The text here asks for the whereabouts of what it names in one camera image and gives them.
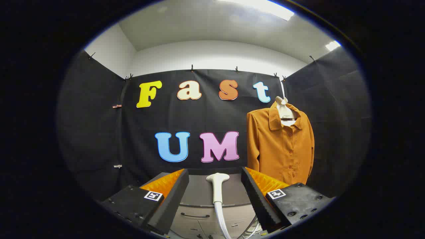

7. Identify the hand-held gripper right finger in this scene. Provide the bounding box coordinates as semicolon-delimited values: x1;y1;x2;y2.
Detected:
241;167;334;233

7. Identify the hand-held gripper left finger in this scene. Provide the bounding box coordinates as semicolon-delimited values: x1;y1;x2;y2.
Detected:
100;168;190;236

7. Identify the white garment steamer head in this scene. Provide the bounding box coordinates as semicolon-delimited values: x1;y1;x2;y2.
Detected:
206;173;230;203

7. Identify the orange button-up shirt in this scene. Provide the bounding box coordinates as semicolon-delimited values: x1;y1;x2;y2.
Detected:
246;101;315;186

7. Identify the grey cabinet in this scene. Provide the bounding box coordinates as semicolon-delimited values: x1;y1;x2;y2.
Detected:
141;172;266;239

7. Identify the black backdrop cloth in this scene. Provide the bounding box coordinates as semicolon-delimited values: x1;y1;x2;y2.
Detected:
57;46;372;199

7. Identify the long ceiling light panel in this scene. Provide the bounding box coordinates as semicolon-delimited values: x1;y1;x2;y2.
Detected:
216;0;295;21

